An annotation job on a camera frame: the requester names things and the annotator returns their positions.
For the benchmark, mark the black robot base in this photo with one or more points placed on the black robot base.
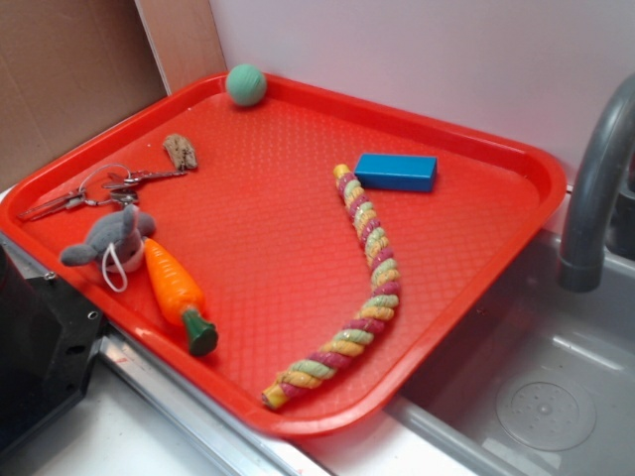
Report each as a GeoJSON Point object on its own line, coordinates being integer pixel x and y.
{"type": "Point", "coordinates": [50, 334]}

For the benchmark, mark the blue rectangular block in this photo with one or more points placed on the blue rectangular block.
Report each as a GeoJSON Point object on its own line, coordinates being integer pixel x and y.
{"type": "Point", "coordinates": [397, 172]}

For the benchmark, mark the red plastic tray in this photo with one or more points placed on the red plastic tray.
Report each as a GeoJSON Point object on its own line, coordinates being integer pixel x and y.
{"type": "Point", "coordinates": [262, 229]}

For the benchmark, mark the orange plastic carrot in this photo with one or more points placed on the orange plastic carrot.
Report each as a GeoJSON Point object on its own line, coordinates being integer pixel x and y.
{"type": "Point", "coordinates": [180, 299]}

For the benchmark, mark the green ball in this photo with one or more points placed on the green ball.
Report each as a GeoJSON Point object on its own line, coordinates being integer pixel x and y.
{"type": "Point", "coordinates": [246, 85]}

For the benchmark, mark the silver key bunch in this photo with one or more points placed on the silver key bunch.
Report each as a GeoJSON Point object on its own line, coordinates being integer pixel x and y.
{"type": "Point", "coordinates": [109, 184]}

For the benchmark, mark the grey plush animal toy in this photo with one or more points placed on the grey plush animal toy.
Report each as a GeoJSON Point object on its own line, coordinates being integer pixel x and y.
{"type": "Point", "coordinates": [115, 245]}

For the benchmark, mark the grey plastic sink basin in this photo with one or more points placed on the grey plastic sink basin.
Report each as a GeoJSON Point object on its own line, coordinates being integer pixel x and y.
{"type": "Point", "coordinates": [534, 380]}

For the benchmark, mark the grey plastic faucet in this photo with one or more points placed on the grey plastic faucet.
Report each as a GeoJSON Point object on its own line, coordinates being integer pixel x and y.
{"type": "Point", "coordinates": [600, 215]}

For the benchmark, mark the brown cardboard panel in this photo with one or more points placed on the brown cardboard panel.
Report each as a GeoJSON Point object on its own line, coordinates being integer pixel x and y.
{"type": "Point", "coordinates": [72, 69]}

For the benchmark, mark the twisted multicolour rope toy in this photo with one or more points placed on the twisted multicolour rope toy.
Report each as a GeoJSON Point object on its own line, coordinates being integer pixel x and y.
{"type": "Point", "coordinates": [370, 320]}

